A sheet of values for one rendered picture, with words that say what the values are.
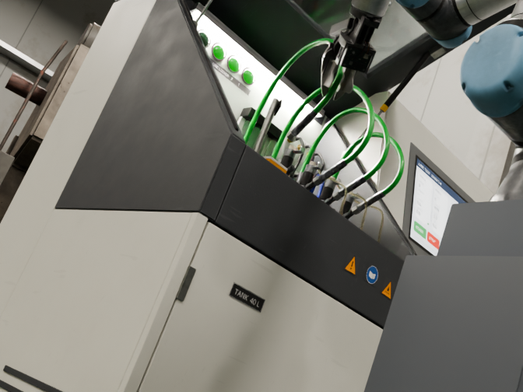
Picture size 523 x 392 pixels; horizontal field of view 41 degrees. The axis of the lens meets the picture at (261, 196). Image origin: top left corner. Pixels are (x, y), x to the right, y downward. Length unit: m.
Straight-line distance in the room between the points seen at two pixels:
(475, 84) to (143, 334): 0.65
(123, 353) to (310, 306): 0.40
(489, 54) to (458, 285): 0.33
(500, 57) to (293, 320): 0.64
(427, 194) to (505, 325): 1.32
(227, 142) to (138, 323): 0.35
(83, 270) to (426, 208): 1.13
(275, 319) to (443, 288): 0.44
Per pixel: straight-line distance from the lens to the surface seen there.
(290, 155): 1.70
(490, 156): 4.35
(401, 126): 2.18
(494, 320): 0.93
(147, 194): 1.39
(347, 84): 1.60
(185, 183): 1.30
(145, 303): 1.22
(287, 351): 1.38
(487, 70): 1.04
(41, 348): 1.46
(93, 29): 6.00
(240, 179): 1.27
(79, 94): 1.97
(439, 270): 1.02
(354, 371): 1.53
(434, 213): 2.22
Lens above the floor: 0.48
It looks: 18 degrees up
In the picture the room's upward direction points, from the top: 21 degrees clockwise
